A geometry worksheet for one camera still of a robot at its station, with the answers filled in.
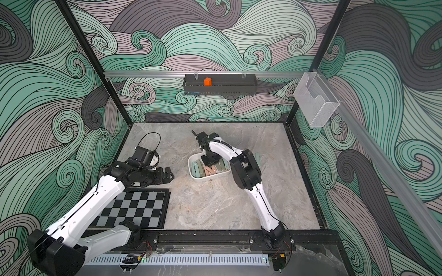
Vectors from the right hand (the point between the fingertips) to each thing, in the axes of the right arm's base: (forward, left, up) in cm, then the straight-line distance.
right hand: (214, 163), depth 99 cm
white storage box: (-6, +9, +3) cm, 11 cm away
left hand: (-17, +22, +16) cm, 32 cm away
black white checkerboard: (-26, +31, +4) cm, 41 cm away
